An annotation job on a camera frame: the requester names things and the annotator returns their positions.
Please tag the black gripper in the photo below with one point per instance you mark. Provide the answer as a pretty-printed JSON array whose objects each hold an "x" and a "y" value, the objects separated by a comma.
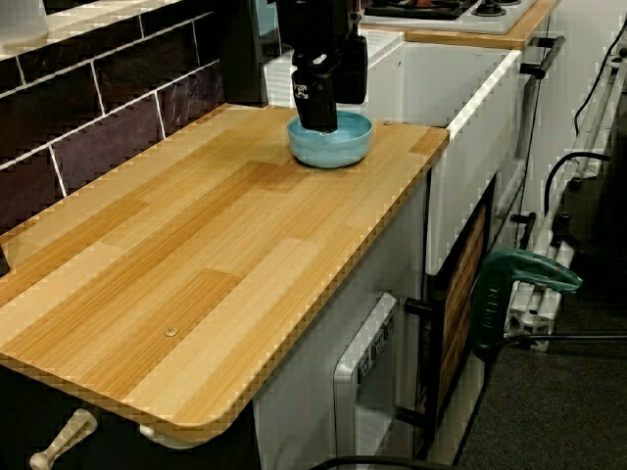
[{"x": 313, "y": 29}]

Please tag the light blue bowl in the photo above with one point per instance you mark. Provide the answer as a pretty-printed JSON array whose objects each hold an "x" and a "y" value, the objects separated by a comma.
[{"x": 328, "y": 154}]

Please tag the white sink basin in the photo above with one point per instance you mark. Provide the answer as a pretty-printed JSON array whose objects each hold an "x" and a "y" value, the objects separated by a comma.
[{"x": 441, "y": 83}]

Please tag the grey stove top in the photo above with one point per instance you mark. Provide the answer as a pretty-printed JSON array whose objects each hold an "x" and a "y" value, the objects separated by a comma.
[{"x": 490, "y": 24}]

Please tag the black stove knob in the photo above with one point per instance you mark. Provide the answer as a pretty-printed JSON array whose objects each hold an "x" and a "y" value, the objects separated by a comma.
[{"x": 487, "y": 7}]

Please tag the black framed oven door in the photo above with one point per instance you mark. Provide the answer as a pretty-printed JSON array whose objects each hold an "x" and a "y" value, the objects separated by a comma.
[{"x": 460, "y": 294}]

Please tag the cream ledge shelf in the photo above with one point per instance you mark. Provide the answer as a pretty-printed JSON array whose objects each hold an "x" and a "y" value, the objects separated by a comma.
[{"x": 98, "y": 22}]

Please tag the green clamp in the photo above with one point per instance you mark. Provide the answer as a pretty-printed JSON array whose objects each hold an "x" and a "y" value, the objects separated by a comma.
[{"x": 490, "y": 303}]

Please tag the white appliance door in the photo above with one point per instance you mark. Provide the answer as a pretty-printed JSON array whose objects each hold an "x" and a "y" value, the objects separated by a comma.
[{"x": 343, "y": 372}]

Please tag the black floor box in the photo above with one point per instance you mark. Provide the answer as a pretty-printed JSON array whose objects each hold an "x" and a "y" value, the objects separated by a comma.
[{"x": 602, "y": 220}]

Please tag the white lidded jar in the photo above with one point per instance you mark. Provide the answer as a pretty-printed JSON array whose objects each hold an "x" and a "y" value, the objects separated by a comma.
[{"x": 22, "y": 24}]

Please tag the white kitchen cabinet body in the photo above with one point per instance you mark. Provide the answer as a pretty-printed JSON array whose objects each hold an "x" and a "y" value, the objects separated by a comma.
[{"x": 294, "y": 416}]

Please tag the dark cabinet front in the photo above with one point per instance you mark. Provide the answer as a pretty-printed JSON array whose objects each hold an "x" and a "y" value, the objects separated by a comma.
[{"x": 122, "y": 450}]

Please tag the aluminium frame rail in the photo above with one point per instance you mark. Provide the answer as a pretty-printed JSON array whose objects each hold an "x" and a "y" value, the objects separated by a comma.
[{"x": 531, "y": 318}]

